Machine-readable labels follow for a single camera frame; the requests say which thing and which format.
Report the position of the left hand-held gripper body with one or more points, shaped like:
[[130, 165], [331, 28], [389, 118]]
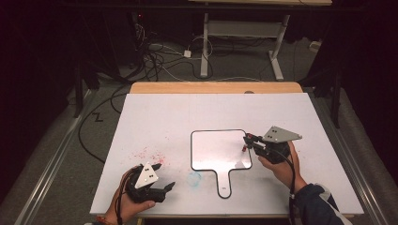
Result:
[[145, 187]]

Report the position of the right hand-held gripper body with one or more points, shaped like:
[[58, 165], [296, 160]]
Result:
[[275, 146]]

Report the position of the white paddle whiteboard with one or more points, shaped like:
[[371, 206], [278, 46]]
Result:
[[216, 150]]

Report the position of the person's left hand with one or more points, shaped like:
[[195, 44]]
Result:
[[128, 207]]

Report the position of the person's right hand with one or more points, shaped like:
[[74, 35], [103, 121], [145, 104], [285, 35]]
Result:
[[283, 173]]

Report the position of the large white table sheet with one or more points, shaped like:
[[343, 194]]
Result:
[[187, 115]]

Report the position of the wooden table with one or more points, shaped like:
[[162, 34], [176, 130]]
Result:
[[216, 87]]

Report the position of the black metal stand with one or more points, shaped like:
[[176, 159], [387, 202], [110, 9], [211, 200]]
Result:
[[336, 97], [78, 90]]

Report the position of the white power adapter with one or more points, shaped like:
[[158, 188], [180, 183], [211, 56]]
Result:
[[187, 53]]

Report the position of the white power strip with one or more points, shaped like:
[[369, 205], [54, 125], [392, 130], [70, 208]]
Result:
[[314, 46]]

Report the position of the metal floor rail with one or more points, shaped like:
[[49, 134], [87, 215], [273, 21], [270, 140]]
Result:
[[53, 162], [353, 162]]

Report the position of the white desk frame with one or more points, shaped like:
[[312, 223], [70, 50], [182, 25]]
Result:
[[244, 28]]

